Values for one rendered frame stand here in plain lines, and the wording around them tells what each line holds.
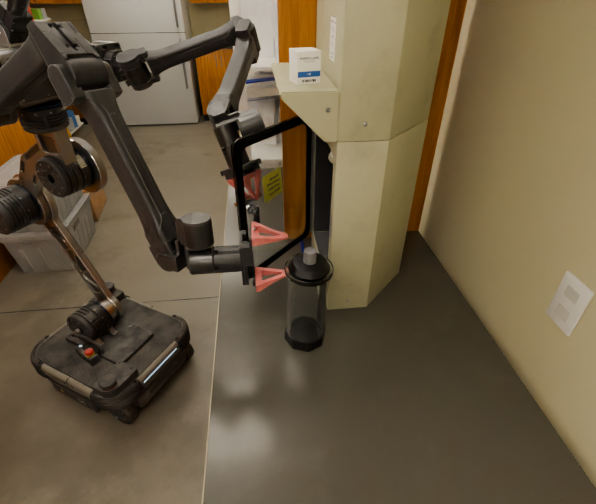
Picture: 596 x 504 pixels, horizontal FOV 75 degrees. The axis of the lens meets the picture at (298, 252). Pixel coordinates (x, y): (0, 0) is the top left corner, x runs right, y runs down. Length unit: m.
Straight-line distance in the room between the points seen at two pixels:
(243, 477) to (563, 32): 1.03
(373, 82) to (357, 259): 0.42
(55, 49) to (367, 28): 0.55
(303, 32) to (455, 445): 1.02
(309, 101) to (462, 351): 0.68
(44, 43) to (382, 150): 0.66
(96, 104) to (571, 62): 0.89
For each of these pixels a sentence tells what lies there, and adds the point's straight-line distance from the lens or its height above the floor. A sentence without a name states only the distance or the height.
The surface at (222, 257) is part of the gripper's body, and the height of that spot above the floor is 1.22.
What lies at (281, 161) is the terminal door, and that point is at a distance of 1.05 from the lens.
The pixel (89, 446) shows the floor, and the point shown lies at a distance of 2.12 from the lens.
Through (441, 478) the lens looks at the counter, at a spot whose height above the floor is 0.94.
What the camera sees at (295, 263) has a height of 1.18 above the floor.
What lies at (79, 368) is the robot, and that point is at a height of 0.24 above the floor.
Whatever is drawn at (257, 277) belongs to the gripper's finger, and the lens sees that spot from 0.85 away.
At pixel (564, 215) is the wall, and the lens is 0.93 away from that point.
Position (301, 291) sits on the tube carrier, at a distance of 0.84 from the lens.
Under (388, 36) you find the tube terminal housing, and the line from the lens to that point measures 0.80.
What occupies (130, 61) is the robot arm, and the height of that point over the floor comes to 1.47.
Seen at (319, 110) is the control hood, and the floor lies 1.48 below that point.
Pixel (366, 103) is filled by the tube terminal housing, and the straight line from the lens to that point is 0.82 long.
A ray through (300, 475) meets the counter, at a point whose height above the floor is 0.94.
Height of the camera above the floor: 1.68
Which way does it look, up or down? 35 degrees down
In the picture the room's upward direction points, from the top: straight up
